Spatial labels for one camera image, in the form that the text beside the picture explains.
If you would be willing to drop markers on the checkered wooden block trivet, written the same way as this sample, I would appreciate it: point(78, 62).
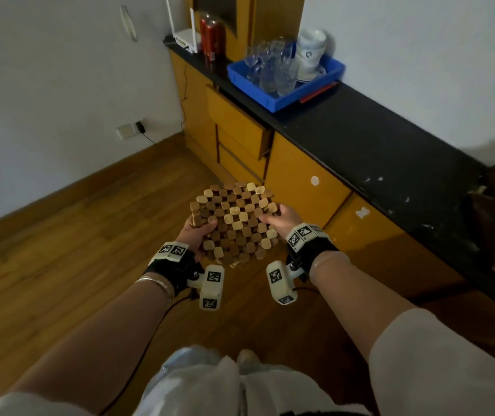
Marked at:
point(239, 216)

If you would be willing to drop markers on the person's right thumb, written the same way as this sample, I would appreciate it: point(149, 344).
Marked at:
point(270, 218)

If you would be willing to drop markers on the translucent bangle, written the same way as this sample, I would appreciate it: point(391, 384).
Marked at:
point(322, 258)

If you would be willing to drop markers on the beige shoe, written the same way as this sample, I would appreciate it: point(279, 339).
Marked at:
point(247, 360)

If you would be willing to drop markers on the stacked white mugs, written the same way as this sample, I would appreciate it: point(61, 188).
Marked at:
point(311, 47)

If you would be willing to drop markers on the wooden baseboard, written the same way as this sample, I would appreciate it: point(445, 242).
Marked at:
point(78, 186)

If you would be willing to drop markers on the red flat strip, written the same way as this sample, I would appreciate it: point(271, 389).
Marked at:
point(319, 92)

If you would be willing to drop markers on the yellow wooden shelf unit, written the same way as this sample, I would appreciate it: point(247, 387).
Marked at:
point(273, 17)

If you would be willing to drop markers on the person's left thumb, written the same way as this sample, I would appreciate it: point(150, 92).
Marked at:
point(206, 225)

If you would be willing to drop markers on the white wrist camera with markers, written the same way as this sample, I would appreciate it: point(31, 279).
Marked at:
point(211, 290)
point(278, 281)

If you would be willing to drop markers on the dark brown bag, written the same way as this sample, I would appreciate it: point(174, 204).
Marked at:
point(485, 220)

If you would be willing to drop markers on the yellow wooden cabinet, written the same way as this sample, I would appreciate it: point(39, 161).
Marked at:
point(299, 186)

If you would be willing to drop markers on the yellow wooden drawer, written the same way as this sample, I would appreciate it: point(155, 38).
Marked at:
point(234, 121)

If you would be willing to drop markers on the white sleeve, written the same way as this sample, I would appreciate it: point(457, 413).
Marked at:
point(451, 368)
point(31, 406)

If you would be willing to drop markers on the person's right hand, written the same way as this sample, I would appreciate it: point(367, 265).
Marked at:
point(285, 220)

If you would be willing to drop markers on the white left sleeve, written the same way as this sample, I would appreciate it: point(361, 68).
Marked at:
point(31, 406)

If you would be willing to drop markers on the person's left hand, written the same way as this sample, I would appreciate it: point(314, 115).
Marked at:
point(189, 238)

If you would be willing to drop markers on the white trousers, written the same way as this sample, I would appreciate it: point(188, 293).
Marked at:
point(213, 392)

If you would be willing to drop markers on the white oval wall hook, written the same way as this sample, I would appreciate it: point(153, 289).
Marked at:
point(128, 23)

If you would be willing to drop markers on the person's right forearm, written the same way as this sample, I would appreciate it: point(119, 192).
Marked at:
point(356, 298)

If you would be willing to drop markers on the person's left forearm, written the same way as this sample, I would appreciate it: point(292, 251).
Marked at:
point(96, 337)

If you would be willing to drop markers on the blue plastic tray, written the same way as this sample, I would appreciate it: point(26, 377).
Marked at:
point(273, 101)

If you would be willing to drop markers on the red drink can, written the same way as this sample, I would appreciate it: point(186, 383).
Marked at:
point(215, 38)
point(204, 32)

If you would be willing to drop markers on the white wall socket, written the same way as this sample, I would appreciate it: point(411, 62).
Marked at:
point(124, 131)

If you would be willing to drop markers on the black stone countertop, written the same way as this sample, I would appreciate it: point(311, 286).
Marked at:
point(381, 142)

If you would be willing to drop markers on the white right sleeve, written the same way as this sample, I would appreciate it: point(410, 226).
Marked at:
point(451, 368)

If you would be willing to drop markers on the white router with antennas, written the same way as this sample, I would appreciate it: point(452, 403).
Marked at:
point(185, 40)

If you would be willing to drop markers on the cluster of clear drinking glasses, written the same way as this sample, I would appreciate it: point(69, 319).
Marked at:
point(273, 69)

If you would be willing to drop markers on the black power plug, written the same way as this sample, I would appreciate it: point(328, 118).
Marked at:
point(140, 127)

